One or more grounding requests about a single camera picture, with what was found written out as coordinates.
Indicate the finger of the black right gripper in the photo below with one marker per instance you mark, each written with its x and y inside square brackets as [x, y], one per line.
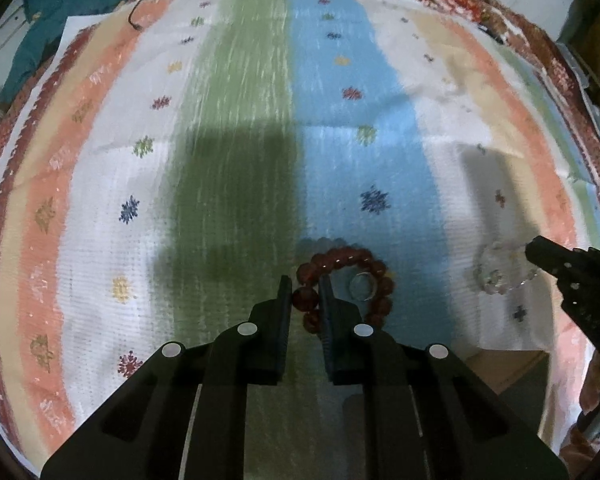
[552, 258]

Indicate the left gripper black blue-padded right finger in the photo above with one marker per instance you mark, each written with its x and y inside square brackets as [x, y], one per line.
[427, 415]

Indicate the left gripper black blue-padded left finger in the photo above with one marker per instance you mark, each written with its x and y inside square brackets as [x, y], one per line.
[182, 414]

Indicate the silver metal tin box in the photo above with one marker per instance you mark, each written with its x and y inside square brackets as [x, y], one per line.
[519, 378]

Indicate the colourful striped cloth mat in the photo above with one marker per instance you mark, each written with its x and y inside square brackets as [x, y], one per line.
[280, 159]

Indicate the teal garment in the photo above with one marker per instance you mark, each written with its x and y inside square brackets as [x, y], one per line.
[47, 19]

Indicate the metal bed footboard rail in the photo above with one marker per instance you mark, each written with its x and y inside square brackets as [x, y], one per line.
[588, 81]

